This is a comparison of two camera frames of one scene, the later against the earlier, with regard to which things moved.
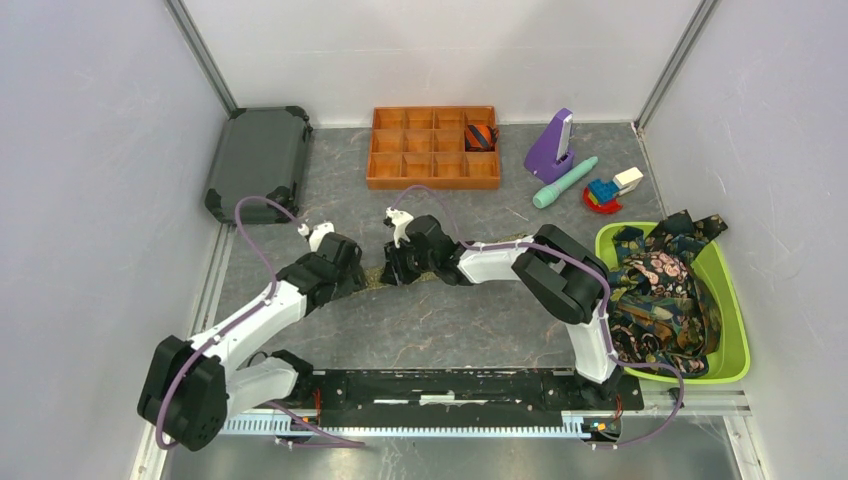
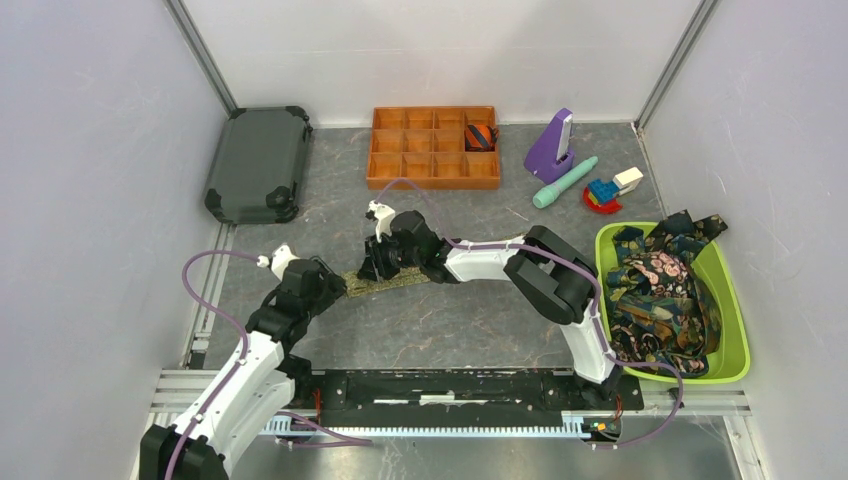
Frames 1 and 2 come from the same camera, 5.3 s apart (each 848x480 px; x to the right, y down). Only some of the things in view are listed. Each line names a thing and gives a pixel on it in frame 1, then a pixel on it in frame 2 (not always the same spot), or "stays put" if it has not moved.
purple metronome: [551, 156] stays put
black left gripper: [352, 278] → [331, 286]
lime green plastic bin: [718, 272] stays put
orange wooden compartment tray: [423, 148] stays put
